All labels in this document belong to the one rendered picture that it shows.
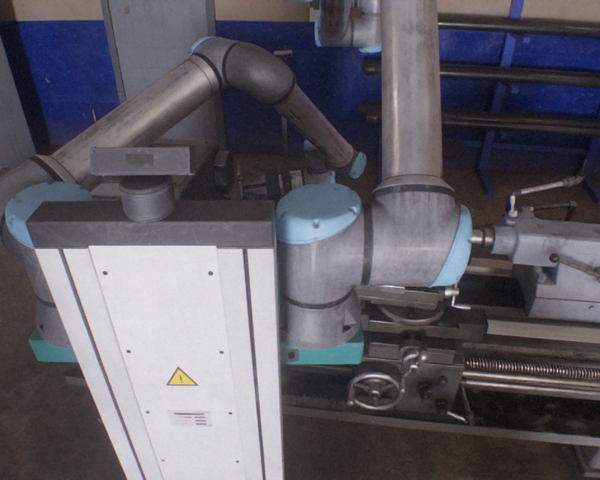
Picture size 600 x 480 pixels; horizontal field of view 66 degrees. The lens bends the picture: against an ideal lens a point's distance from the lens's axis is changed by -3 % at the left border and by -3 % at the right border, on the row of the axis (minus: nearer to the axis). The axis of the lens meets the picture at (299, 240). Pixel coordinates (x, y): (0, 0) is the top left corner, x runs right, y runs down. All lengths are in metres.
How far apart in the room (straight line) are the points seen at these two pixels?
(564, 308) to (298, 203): 1.44
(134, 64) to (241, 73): 4.07
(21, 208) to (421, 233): 0.68
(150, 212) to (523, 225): 1.55
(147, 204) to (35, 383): 2.50
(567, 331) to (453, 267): 1.25
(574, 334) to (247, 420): 1.43
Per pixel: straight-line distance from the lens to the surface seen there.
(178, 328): 0.78
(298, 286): 0.84
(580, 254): 2.00
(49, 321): 1.00
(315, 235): 0.77
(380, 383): 1.83
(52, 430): 2.82
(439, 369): 1.83
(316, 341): 0.90
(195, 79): 1.21
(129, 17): 5.15
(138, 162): 0.65
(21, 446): 2.83
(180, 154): 0.63
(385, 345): 1.73
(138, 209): 0.65
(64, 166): 1.09
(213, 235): 0.65
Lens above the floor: 2.12
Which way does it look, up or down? 34 degrees down
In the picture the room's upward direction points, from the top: straight up
